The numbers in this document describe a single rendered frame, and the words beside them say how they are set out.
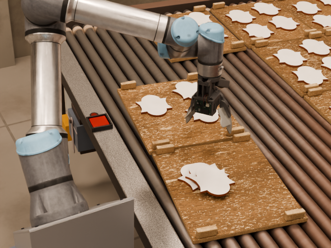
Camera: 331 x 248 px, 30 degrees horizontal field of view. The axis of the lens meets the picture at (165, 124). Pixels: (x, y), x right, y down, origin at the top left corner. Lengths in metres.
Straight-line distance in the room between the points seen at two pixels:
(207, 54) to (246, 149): 0.40
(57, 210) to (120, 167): 0.48
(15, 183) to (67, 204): 1.86
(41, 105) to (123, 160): 0.40
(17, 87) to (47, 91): 2.48
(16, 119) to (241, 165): 2.16
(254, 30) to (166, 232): 1.32
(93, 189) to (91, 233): 1.74
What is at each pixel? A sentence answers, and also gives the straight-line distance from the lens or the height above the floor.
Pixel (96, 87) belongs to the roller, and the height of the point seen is 0.91.
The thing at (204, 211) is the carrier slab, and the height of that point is 0.94.
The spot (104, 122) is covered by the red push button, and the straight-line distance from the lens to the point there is 2.15.
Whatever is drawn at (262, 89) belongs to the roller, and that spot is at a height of 0.92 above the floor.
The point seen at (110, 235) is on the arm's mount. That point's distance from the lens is 1.61.
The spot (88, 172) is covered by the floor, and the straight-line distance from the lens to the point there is 3.41.
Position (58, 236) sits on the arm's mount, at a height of 1.07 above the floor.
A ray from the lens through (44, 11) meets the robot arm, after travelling 1.67.
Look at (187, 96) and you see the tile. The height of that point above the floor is 0.95.
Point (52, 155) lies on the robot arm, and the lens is 1.56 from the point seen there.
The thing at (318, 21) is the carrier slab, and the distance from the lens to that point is 2.97.
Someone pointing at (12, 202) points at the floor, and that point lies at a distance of 3.28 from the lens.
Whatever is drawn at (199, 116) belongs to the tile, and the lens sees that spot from 2.17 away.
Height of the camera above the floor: 2.14
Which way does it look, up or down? 34 degrees down
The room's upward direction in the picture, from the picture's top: 2 degrees clockwise
